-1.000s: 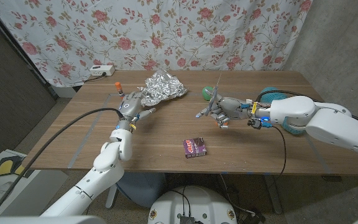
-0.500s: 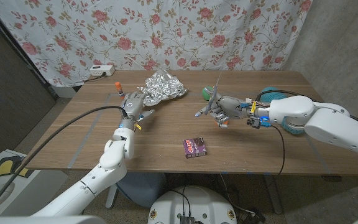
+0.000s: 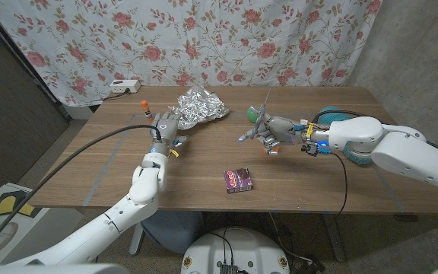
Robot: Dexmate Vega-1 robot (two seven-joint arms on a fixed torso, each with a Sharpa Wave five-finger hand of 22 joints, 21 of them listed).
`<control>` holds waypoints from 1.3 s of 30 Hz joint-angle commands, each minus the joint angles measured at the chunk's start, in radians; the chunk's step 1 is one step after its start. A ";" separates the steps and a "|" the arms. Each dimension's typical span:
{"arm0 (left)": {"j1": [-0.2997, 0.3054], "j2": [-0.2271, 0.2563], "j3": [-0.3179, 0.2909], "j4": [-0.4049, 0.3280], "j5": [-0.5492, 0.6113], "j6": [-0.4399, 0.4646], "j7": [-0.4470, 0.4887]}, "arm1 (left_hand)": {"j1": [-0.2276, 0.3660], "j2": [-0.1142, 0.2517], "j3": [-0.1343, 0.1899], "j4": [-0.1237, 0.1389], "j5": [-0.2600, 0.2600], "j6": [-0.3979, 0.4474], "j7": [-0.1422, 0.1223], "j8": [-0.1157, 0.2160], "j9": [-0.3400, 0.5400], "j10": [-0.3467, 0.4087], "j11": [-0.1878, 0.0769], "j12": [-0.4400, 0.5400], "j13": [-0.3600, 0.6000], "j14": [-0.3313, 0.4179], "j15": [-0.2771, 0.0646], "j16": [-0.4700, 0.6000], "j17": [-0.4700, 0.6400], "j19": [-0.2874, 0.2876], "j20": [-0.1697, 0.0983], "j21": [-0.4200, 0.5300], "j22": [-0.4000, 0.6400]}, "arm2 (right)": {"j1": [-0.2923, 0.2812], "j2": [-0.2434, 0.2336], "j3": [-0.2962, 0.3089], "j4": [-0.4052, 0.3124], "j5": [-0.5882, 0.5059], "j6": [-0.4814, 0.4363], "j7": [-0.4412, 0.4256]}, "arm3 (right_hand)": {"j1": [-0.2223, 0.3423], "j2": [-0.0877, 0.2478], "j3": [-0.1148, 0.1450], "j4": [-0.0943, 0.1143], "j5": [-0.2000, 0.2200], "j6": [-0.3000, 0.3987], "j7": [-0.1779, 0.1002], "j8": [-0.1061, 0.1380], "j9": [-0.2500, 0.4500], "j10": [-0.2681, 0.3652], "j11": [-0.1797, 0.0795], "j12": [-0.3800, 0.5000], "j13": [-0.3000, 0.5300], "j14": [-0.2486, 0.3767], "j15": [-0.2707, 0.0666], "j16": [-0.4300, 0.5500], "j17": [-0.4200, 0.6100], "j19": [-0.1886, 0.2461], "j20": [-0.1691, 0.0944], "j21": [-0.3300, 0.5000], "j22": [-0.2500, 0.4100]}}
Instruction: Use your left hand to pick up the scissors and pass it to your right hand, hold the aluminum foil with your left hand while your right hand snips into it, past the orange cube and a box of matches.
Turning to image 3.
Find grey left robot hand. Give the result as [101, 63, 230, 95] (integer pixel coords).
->
[148, 111, 189, 157]

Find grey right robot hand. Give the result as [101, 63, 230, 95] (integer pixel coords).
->
[237, 110, 319, 156]

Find grey scissors with orange handles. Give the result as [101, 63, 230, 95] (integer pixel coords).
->
[249, 88, 272, 140]

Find aluminum foil sheet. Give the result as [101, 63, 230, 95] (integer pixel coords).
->
[169, 85, 230, 132]

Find purple box of matches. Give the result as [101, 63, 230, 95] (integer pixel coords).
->
[224, 167, 254, 195]

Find glue stick with orange cap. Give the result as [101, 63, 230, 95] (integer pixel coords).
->
[140, 100, 154, 122]

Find green toy apple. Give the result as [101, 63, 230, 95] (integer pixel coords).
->
[246, 105, 262, 124]

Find teal yarn skein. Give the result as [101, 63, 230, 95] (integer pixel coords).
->
[317, 105, 375, 165]

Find white power strip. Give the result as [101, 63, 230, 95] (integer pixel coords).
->
[109, 78, 141, 94]

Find floral print backdrop cloth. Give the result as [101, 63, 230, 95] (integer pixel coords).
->
[0, 0, 383, 107]

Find blue-grey stool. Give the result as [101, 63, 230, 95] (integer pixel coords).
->
[141, 210, 205, 255]

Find white table leg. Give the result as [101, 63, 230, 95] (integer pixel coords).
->
[129, 222, 146, 255]

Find grey table leg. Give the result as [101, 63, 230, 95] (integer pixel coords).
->
[321, 213, 346, 263]

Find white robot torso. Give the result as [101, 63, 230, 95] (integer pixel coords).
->
[180, 227, 291, 274]

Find white floor board yellow marks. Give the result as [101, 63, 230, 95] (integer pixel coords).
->
[0, 182, 85, 266]

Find white sneaker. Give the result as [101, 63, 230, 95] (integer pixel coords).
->
[0, 221, 19, 254]

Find black power strip cord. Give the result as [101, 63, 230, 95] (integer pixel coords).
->
[102, 88, 132, 102]

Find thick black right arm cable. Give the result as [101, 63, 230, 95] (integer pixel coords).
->
[312, 109, 438, 161]

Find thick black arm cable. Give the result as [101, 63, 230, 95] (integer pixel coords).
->
[312, 109, 438, 161]
[0, 124, 163, 263]

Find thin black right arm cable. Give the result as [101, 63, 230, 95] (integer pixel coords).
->
[331, 151, 348, 216]

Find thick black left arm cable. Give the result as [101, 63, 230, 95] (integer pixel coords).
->
[0, 124, 163, 263]

